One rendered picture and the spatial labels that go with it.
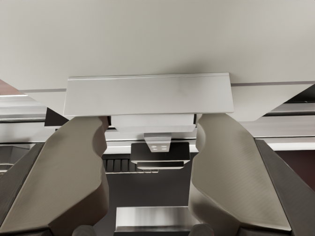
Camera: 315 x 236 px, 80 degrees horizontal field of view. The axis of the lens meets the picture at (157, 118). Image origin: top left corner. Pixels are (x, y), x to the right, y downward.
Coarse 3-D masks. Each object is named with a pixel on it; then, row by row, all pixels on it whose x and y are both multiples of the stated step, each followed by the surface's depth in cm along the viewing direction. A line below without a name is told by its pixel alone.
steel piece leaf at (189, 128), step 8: (120, 128) 20; (128, 128) 20; (136, 128) 20; (144, 128) 20; (152, 128) 20; (160, 128) 20; (168, 128) 21; (176, 128) 21; (184, 128) 21; (192, 128) 21
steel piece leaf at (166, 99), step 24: (72, 96) 10; (96, 96) 10; (120, 96) 10; (144, 96) 10; (168, 96) 10; (192, 96) 10; (216, 96) 10; (120, 120) 17; (144, 120) 17; (168, 120) 18; (192, 120) 18
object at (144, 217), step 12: (120, 216) 18; (132, 216) 18; (144, 216) 18; (156, 216) 18; (168, 216) 18; (180, 216) 18; (192, 216) 18; (120, 228) 18; (132, 228) 18; (144, 228) 18; (156, 228) 18; (168, 228) 18; (180, 228) 18
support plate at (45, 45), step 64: (0, 0) 6; (64, 0) 6; (128, 0) 6; (192, 0) 6; (256, 0) 6; (0, 64) 9; (64, 64) 9; (128, 64) 9; (192, 64) 9; (256, 64) 9
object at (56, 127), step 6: (48, 108) 20; (48, 114) 20; (54, 114) 20; (48, 120) 20; (54, 120) 20; (60, 120) 20; (66, 120) 20; (48, 126) 20; (54, 126) 20; (60, 126) 20
